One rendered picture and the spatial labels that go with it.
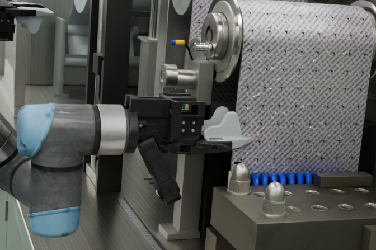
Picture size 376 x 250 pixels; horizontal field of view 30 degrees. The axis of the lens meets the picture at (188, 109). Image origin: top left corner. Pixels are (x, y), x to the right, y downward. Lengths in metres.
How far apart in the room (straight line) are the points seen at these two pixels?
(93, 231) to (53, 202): 0.22
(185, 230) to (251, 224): 0.28
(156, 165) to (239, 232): 0.16
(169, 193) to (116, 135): 0.13
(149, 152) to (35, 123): 0.18
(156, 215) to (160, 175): 0.27
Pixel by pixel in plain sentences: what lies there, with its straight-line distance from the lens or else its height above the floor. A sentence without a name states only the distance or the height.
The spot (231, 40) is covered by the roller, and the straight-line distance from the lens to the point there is 1.09.
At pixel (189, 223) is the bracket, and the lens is 1.22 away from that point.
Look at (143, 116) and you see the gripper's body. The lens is 1.04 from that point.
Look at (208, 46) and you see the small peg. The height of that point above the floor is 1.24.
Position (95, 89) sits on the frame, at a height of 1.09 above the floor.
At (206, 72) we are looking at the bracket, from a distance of 1.15.
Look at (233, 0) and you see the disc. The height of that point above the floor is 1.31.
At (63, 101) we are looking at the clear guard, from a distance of 2.09.
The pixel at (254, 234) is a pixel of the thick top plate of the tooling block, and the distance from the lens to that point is 0.95.
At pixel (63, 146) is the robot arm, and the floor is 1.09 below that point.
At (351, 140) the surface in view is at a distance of 1.21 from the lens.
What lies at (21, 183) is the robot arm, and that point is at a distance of 1.08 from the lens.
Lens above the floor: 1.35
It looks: 11 degrees down
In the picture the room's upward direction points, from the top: 4 degrees clockwise
